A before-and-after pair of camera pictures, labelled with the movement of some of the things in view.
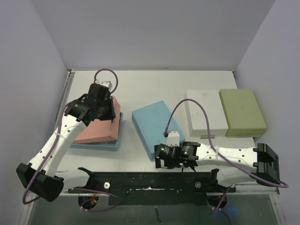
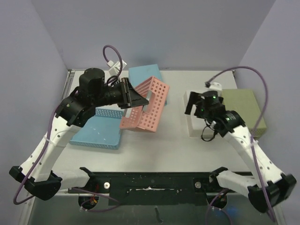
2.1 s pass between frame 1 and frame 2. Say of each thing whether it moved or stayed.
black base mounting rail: stayed
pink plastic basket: moved
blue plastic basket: moved
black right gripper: moved
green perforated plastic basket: stayed
